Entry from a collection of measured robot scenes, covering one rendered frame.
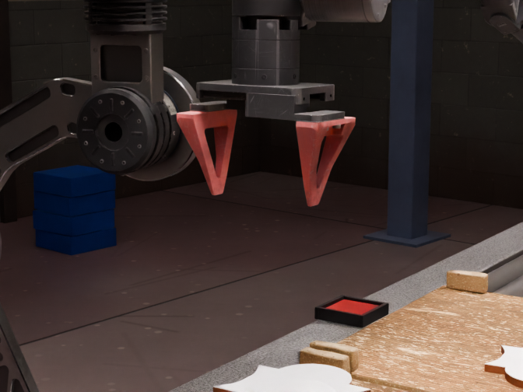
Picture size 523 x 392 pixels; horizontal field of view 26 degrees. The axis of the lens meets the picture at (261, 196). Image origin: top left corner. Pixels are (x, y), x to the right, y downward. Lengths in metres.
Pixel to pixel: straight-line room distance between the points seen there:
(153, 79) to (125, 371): 2.37
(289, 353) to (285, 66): 0.58
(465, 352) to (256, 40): 0.59
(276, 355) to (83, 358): 2.86
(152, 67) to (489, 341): 0.74
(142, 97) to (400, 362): 0.71
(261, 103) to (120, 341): 3.55
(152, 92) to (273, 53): 0.93
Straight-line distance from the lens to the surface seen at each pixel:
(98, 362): 4.22
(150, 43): 1.85
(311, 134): 0.90
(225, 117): 1.00
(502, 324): 1.51
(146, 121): 1.82
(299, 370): 1.14
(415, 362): 1.35
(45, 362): 4.25
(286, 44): 0.94
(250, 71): 0.93
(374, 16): 0.91
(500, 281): 1.82
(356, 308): 1.58
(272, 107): 0.92
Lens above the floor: 1.38
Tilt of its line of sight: 11 degrees down
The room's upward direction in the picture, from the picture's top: straight up
